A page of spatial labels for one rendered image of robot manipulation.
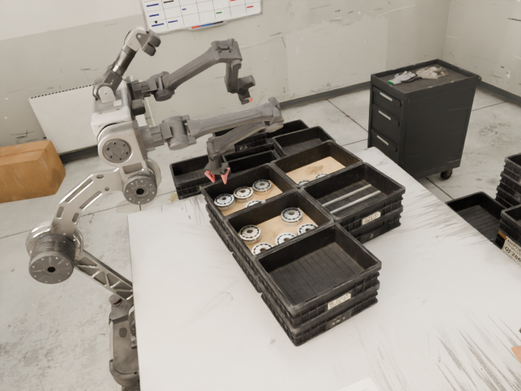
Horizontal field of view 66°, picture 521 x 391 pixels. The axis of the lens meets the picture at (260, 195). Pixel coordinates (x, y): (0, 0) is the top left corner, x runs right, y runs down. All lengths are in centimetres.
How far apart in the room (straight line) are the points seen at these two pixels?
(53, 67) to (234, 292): 331
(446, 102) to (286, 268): 199
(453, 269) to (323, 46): 356
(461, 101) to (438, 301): 189
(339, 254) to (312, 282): 19
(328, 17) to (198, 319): 389
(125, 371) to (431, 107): 258
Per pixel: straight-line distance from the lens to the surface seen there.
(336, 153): 231
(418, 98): 308
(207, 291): 184
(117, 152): 142
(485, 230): 286
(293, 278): 165
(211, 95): 471
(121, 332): 246
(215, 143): 178
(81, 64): 453
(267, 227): 189
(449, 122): 337
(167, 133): 141
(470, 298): 184
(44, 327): 308
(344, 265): 170
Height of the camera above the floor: 205
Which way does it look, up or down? 36 degrees down
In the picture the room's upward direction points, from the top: 8 degrees counter-clockwise
